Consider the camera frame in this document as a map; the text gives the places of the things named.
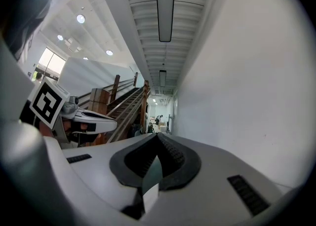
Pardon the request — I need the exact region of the person's left forearm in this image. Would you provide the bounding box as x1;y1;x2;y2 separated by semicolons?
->
38;121;55;138

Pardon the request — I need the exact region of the ceiling air vent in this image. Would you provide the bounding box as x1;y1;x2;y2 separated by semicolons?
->
66;37;82;53

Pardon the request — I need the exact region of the person's black top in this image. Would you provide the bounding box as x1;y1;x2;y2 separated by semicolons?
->
3;0;72;62

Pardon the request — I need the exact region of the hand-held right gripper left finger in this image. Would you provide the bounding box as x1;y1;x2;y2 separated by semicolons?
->
61;132;158;221

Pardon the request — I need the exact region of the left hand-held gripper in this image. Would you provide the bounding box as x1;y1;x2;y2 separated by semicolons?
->
19;76;118;145

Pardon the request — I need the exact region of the glass entrance door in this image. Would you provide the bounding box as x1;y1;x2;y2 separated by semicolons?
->
34;47;67;80

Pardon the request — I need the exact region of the long ceiling light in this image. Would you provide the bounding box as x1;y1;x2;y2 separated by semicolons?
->
154;0;176;43
158;70;167;88

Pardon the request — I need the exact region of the person's left hand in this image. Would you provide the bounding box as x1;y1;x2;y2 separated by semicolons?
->
61;120;102;145

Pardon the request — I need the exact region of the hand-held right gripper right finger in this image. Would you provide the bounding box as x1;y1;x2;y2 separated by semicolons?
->
144;132;284;225

